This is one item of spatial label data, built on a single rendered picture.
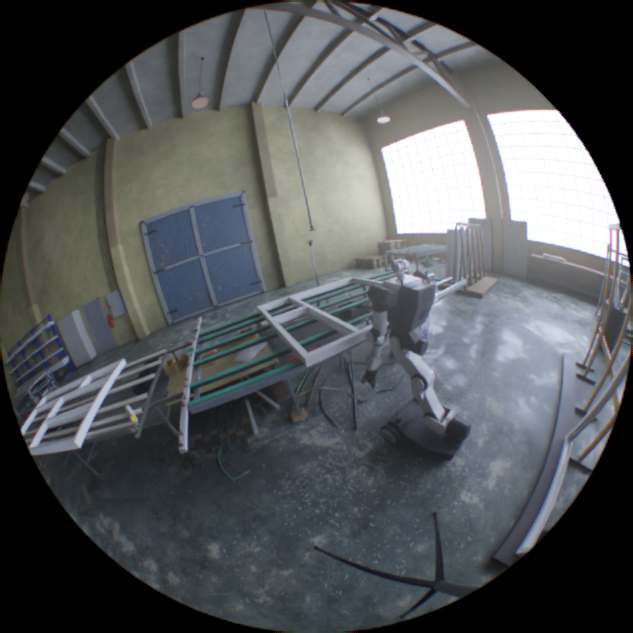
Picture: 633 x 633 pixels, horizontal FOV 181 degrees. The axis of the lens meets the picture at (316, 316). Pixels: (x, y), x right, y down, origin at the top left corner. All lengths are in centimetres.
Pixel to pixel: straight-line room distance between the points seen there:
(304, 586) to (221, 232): 807
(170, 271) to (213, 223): 227
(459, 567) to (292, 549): 110
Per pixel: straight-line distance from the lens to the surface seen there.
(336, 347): 131
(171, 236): 780
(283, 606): 174
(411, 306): 118
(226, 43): 790
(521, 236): 796
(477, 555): 179
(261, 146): 858
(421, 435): 172
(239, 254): 756
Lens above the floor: 160
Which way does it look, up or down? 22 degrees down
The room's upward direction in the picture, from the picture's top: 11 degrees counter-clockwise
